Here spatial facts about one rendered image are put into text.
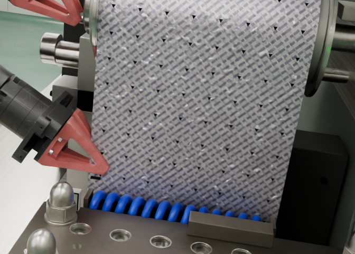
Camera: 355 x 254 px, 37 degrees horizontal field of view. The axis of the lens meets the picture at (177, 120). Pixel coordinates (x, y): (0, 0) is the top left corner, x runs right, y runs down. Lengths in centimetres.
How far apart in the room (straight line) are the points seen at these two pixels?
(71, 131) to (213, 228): 20
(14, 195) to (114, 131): 34
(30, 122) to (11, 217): 27
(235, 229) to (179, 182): 9
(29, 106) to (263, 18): 28
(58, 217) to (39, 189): 34
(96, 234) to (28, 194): 35
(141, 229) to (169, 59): 19
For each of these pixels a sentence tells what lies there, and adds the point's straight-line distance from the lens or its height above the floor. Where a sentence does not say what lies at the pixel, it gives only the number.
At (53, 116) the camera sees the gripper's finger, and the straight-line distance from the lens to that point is 61.
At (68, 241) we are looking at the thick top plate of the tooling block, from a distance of 59.
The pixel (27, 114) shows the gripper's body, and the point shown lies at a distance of 63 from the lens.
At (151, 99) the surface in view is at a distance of 61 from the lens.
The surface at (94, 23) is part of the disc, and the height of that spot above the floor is 124.
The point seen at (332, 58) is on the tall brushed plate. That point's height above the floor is 117.
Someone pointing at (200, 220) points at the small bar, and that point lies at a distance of 61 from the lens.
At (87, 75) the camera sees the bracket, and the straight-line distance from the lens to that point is 70.
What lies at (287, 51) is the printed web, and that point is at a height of 124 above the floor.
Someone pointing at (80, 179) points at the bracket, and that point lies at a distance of 77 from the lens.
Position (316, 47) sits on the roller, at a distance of 60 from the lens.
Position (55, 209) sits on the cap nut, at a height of 105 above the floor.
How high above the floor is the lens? 136
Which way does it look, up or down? 21 degrees down
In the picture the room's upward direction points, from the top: 7 degrees clockwise
